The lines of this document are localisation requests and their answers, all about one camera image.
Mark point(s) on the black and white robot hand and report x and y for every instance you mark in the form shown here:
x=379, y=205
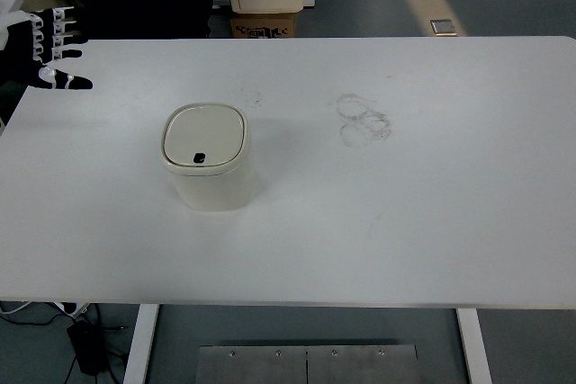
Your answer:
x=22, y=56

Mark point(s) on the small cream lidded trash bin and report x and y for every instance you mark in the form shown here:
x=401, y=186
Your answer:
x=211, y=186

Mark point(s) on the white side table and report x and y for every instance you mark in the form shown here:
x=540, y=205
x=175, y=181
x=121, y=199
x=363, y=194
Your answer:
x=9, y=1

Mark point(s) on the cardboard box with black print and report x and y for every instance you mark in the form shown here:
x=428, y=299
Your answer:
x=263, y=26

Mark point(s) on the grey metal table foot bar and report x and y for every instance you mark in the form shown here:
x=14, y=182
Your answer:
x=309, y=2

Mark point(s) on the black power adapter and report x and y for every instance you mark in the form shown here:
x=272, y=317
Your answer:
x=85, y=348

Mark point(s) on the white table leg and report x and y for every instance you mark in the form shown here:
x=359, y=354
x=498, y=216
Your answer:
x=141, y=343
x=474, y=348

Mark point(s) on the grey metal plate with screws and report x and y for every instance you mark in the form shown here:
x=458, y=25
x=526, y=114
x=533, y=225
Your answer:
x=306, y=366

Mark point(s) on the metal floor outlet plate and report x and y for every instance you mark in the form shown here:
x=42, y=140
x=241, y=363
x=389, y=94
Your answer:
x=443, y=27

